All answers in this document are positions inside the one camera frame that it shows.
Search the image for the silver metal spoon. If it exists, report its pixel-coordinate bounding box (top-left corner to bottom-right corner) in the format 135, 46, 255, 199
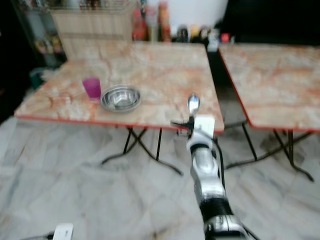
187, 94, 201, 121

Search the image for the marble-top folding table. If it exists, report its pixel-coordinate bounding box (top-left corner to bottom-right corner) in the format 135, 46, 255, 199
14, 42, 225, 177
219, 44, 320, 182

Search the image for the stainless steel bowl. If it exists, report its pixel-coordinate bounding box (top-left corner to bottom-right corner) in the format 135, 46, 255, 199
100, 85, 142, 113

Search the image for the small yellow-headed figurine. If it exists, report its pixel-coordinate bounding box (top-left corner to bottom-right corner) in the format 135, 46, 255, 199
189, 25, 200, 42

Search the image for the small black and white figurine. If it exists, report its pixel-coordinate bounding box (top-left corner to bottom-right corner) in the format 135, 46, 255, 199
200, 26, 211, 43

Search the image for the pink plastic cup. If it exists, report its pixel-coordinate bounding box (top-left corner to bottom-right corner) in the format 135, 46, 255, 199
82, 77, 102, 101

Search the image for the tall clear jar red lid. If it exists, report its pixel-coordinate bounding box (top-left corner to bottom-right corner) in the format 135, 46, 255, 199
145, 6, 159, 43

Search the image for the orange-filled jar red lid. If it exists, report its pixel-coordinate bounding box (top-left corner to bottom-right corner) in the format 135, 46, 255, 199
157, 1, 171, 43

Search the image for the light wooden cabinet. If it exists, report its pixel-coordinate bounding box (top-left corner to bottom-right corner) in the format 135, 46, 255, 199
50, 7, 138, 61

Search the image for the black television screen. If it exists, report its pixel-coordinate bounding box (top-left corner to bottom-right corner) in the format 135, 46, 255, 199
222, 0, 320, 36

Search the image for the dark green bin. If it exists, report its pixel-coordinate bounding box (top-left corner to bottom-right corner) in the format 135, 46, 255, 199
29, 67, 48, 92

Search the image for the dark glass shelf rack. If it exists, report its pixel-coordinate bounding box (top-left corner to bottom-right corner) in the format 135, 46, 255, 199
12, 0, 68, 68

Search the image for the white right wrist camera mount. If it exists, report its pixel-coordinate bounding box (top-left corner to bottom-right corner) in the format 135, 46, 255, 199
186, 115, 217, 150

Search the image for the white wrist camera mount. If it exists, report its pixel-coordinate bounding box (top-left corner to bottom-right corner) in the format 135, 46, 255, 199
186, 115, 217, 150
52, 223, 74, 240

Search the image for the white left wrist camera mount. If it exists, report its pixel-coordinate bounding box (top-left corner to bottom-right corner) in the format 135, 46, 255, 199
52, 223, 74, 240

